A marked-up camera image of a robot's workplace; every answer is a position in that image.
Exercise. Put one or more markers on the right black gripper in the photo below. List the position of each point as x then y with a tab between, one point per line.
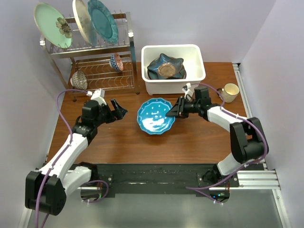
178	108

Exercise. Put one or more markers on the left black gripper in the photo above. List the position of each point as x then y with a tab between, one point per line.
117	114

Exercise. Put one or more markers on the blue scalloped plate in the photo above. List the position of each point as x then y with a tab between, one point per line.
151	116

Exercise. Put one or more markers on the dark blue glazed plate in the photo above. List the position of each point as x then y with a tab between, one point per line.
180	75

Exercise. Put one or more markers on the dark blue star plate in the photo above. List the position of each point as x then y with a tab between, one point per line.
177	62

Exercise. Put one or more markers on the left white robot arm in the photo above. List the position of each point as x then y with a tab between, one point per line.
47	189

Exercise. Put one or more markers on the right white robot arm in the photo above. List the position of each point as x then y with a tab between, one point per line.
247	139

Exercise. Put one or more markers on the white plastic bin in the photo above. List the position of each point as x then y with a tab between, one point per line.
193	64

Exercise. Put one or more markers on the metal dish rack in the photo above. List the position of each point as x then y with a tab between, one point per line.
94	61

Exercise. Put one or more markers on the blue patterned bowl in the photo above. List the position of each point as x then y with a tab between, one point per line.
116	62

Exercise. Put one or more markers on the grey patterned bowl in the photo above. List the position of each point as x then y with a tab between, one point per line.
79	80

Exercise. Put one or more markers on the cream mug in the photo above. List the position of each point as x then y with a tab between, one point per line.
229	92

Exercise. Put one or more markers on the teal plate on rack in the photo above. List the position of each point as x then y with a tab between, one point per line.
103	21

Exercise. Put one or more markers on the mint floral plate on rack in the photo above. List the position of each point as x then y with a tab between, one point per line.
52	25

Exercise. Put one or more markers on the cream plate on rack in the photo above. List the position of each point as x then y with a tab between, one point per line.
82	19

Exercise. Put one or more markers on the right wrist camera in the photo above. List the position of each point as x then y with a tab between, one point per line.
188	93

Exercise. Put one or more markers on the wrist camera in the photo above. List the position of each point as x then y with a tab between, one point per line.
97	95
188	93

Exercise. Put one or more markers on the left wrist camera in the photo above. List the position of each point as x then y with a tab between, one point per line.
97	95

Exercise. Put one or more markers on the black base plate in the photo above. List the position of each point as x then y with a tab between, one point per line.
164	179

